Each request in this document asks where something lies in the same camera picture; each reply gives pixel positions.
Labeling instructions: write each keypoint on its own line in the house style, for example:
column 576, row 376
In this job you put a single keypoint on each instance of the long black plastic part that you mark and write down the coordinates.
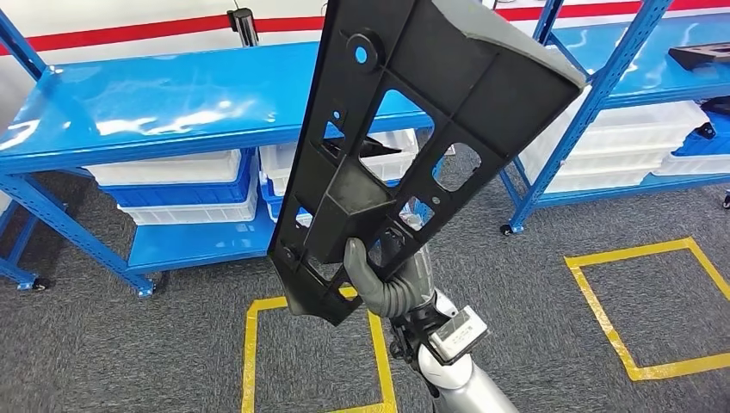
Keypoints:
column 353, row 211

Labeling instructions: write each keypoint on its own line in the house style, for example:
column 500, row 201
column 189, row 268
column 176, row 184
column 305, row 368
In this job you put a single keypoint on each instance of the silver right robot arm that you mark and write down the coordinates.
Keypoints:
column 467, row 387

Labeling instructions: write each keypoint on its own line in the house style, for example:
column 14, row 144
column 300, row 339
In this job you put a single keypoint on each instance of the black ribbed part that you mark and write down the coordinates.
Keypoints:
column 376, row 149

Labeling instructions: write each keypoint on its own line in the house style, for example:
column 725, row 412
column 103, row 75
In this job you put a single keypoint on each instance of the white plastic bin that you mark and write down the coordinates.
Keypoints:
column 599, row 179
column 171, row 168
column 4, row 202
column 188, row 214
column 656, row 122
column 274, row 165
column 627, row 151

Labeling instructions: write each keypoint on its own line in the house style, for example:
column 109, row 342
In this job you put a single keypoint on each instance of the yellow floor tape square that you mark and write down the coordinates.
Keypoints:
column 249, row 353
column 599, row 319

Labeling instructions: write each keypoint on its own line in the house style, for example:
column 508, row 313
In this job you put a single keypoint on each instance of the red barrier belt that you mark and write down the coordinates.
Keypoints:
column 142, row 28

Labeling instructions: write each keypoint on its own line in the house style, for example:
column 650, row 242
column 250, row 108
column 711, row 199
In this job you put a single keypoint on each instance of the white car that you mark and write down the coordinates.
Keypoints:
column 114, row 14

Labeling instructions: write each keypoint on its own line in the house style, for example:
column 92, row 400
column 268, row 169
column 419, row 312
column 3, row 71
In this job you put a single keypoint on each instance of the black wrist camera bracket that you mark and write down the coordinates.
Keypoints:
column 413, row 330

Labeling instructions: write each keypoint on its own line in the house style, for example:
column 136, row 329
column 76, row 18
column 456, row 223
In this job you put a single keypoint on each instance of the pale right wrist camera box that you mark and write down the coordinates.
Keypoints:
column 459, row 336

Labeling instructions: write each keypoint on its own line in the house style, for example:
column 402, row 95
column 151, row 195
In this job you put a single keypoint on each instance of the black stanchion post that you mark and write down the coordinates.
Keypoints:
column 245, row 28

